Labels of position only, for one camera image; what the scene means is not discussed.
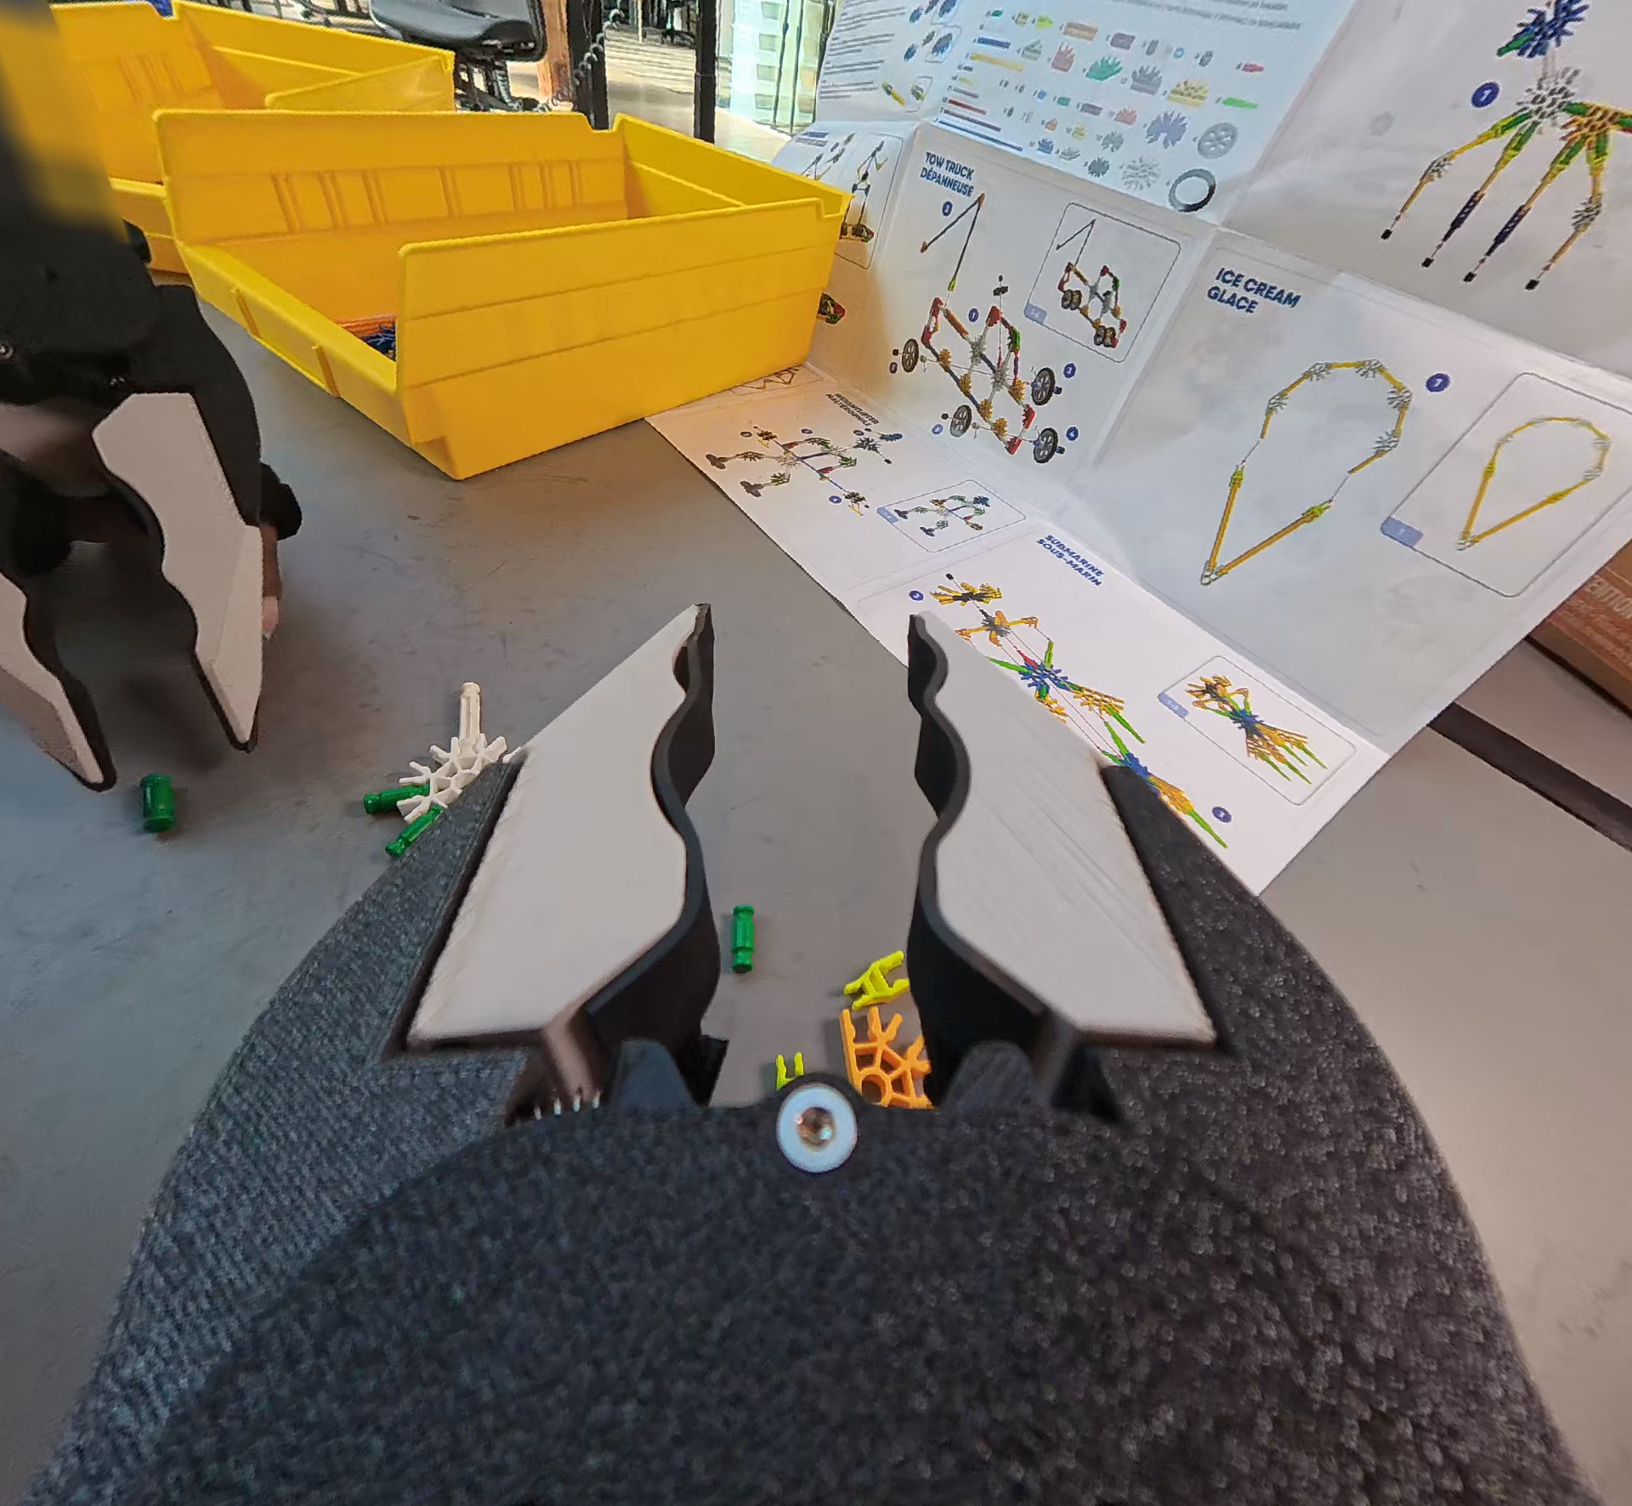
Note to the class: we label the grey desk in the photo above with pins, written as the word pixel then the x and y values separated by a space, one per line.
pixel 382 614

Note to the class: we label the yellow plastic bin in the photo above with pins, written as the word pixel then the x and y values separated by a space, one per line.
pixel 165 66
pixel 575 307

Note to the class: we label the white snowflake connector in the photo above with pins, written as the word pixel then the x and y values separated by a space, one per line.
pixel 446 772

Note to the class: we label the yellow half-round connector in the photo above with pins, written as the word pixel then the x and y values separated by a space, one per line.
pixel 881 1059

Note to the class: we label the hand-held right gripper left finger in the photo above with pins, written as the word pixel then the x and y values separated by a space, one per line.
pixel 575 893

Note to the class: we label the small green rod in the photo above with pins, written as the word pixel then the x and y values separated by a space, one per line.
pixel 741 939
pixel 382 800
pixel 413 832
pixel 157 801

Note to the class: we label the folded paper instruction sheet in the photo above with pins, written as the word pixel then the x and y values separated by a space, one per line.
pixel 1275 255

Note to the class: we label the printed toy set box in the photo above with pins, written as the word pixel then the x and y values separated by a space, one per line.
pixel 1600 625

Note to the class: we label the pile of colourful building pieces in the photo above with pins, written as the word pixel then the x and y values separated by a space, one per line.
pixel 376 336

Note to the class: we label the person's left hand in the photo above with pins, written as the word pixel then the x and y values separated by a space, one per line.
pixel 272 589

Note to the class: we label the white rod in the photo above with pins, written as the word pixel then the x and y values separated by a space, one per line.
pixel 470 716

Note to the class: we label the yellow-green clip connector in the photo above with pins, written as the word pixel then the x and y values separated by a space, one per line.
pixel 788 1069
pixel 873 980

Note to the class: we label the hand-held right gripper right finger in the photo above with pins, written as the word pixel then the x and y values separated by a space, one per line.
pixel 1058 908

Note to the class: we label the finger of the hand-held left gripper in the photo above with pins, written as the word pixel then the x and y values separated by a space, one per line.
pixel 40 691
pixel 211 510

